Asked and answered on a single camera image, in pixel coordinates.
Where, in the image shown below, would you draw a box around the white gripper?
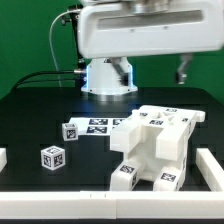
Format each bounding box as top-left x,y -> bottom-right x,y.
78,0 -> 224,86

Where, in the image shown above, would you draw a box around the long chair side piece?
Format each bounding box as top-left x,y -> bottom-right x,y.
155,109 -> 205,161
110,106 -> 165,153

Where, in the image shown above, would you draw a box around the white chair seat block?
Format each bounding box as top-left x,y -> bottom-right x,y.
125,133 -> 189,183

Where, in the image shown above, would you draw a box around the small tagged cube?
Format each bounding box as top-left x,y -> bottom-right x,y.
41,146 -> 65,171

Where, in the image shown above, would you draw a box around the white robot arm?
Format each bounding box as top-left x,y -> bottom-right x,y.
78,0 -> 224,98

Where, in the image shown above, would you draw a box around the small white tagged block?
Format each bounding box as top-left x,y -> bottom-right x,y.
62,123 -> 78,141

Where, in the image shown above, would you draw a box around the white left border block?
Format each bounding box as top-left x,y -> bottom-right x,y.
0,148 -> 7,172

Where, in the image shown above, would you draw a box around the flat white tagged base plate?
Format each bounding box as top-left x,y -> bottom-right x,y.
70,117 -> 123,136

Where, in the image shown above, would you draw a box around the black camera stand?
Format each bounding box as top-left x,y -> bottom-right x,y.
60,4 -> 88,91

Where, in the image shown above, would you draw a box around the grey cable on stand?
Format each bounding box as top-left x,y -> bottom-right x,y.
48,9 -> 82,88

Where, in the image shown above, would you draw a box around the white right border rail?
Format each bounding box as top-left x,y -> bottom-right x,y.
196,148 -> 224,192

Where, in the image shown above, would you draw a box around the white border rail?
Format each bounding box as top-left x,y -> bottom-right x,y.
196,148 -> 224,192
0,191 -> 224,219

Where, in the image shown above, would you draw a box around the black cables on table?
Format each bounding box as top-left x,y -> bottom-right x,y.
11,69 -> 88,93

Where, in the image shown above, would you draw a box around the white front border rail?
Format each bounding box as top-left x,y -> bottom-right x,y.
0,191 -> 224,219

